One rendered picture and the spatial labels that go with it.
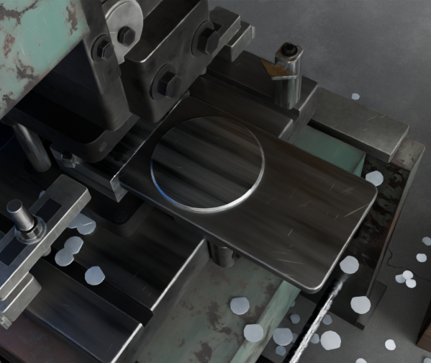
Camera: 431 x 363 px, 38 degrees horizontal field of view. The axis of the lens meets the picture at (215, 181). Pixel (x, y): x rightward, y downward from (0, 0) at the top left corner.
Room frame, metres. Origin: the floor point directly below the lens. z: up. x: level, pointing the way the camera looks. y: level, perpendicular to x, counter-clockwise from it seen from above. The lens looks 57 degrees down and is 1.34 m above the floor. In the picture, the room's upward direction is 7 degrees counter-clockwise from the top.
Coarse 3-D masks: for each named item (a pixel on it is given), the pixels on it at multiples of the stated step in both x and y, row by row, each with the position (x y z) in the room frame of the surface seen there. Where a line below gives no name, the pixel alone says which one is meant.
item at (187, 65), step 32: (128, 0) 0.38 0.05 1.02; (160, 0) 0.42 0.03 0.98; (192, 0) 0.42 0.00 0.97; (128, 32) 0.36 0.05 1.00; (160, 32) 0.39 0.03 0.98; (192, 32) 0.41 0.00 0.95; (128, 64) 0.36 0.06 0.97; (160, 64) 0.37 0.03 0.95; (192, 64) 0.40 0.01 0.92; (64, 96) 0.39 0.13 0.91; (96, 96) 0.36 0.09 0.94; (128, 96) 0.37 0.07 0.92; (160, 96) 0.36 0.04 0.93
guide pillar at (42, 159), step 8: (16, 128) 0.43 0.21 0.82; (24, 128) 0.43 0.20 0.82; (16, 136) 0.43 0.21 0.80; (24, 136) 0.43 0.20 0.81; (32, 136) 0.44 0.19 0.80; (24, 144) 0.43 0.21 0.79; (32, 144) 0.43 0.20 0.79; (40, 144) 0.44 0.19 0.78; (24, 152) 0.44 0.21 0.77; (32, 152) 0.43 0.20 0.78; (40, 152) 0.43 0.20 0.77; (32, 160) 0.43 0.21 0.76; (40, 160) 0.43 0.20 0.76; (48, 160) 0.44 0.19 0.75; (40, 168) 0.43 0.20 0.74; (48, 168) 0.43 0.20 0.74
